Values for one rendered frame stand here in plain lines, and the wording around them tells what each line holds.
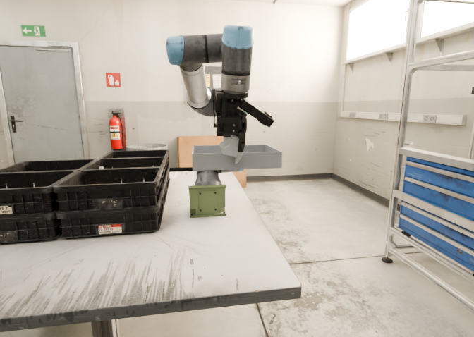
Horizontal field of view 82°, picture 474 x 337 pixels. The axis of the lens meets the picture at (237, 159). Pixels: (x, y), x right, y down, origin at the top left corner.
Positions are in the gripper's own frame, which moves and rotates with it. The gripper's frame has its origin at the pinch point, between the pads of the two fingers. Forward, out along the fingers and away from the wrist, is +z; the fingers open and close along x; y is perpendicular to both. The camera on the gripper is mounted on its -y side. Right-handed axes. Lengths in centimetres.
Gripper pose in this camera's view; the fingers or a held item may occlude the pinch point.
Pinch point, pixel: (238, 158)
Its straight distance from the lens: 81.5
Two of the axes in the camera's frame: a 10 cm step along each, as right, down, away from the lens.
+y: -9.8, 0.4, -2.1
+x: 2.1, 4.5, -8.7
